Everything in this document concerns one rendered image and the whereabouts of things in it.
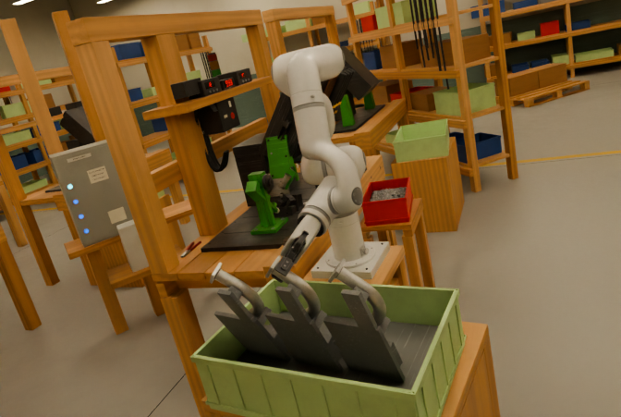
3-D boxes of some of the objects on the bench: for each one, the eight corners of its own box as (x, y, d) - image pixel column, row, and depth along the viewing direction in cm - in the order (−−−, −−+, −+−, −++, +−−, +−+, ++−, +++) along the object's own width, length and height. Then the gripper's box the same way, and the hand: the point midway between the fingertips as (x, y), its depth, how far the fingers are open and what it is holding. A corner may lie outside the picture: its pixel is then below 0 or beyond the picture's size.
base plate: (353, 168, 305) (352, 165, 304) (283, 248, 208) (282, 243, 208) (292, 176, 321) (291, 173, 321) (201, 252, 225) (200, 248, 224)
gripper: (334, 214, 122) (301, 270, 111) (315, 244, 135) (283, 297, 124) (310, 199, 123) (273, 252, 111) (292, 229, 136) (258, 281, 124)
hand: (282, 269), depth 119 cm, fingers closed on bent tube, 3 cm apart
